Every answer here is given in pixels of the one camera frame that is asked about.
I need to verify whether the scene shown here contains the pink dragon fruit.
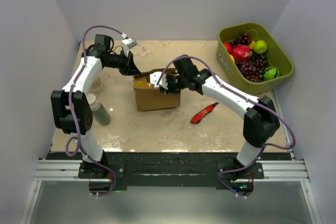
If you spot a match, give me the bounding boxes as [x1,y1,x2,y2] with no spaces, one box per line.
[232,45,252,61]

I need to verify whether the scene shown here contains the dark grape bunch top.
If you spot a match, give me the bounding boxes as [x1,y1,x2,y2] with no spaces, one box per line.
[230,33,252,48]

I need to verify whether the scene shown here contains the purple cable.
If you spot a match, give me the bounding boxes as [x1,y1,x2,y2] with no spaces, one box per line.
[65,25,128,156]
[156,55,297,150]

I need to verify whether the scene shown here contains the green striped melon ball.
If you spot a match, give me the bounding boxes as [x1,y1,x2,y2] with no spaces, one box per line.
[263,66,280,80]

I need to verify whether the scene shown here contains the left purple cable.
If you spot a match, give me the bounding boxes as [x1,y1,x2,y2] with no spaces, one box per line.
[65,25,128,156]

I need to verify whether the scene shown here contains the brown cardboard express box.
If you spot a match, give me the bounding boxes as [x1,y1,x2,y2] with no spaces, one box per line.
[133,68,181,112]

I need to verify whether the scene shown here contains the red apple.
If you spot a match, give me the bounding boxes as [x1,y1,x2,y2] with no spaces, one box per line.
[223,42,233,54]

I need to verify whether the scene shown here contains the red black utility knife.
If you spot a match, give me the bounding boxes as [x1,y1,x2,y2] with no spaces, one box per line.
[190,102,219,124]

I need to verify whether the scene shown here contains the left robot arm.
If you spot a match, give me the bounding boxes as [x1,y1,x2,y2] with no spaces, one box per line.
[50,35,141,178]

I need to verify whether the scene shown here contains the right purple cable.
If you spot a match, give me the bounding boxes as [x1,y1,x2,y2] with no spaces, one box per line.
[156,55,297,150]

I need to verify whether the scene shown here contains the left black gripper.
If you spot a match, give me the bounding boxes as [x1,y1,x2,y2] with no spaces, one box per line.
[105,49,141,76]

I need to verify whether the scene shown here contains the yellow fruit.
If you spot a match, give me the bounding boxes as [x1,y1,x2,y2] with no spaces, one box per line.
[249,40,256,49]

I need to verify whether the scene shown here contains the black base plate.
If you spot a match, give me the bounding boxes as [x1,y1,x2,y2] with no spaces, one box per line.
[47,152,264,190]

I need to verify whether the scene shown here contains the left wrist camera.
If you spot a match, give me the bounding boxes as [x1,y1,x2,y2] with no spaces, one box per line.
[121,38,138,56]

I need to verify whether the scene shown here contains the green apple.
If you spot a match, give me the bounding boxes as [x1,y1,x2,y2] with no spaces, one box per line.
[253,40,268,55]

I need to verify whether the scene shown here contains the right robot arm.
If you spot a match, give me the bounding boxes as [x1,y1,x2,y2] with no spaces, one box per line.
[150,56,280,178]

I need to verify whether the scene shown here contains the green plastic basket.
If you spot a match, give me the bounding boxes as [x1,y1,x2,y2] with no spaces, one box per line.
[216,23,294,95]

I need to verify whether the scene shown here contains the purple grape bunch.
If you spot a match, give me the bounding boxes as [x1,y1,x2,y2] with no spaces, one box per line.
[235,54,269,82]

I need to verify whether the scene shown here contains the orange fruit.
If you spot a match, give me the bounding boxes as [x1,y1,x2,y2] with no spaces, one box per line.
[229,54,235,63]

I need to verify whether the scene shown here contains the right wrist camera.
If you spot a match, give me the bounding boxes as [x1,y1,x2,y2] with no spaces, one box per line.
[149,71,168,90]

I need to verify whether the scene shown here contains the grey cylindrical bottle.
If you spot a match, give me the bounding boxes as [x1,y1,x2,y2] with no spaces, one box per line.
[87,93,111,126]

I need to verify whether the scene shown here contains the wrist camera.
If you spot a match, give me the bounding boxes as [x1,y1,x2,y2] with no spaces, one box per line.
[149,71,168,90]
[121,38,138,56]

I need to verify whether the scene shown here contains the aluminium rail frame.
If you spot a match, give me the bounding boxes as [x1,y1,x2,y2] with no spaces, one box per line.
[34,159,310,182]

